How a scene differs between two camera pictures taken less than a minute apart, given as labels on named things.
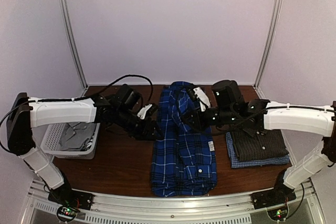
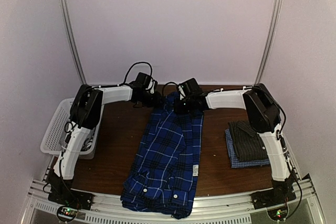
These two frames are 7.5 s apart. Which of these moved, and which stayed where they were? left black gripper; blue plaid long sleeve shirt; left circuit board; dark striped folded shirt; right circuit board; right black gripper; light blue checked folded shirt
Moved: right black gripper; left black gripper; blue plaid long sleeve shirt
Stayed: right circuit board; left circuit board; dark striped folded shirt; light blue checked folded shirt
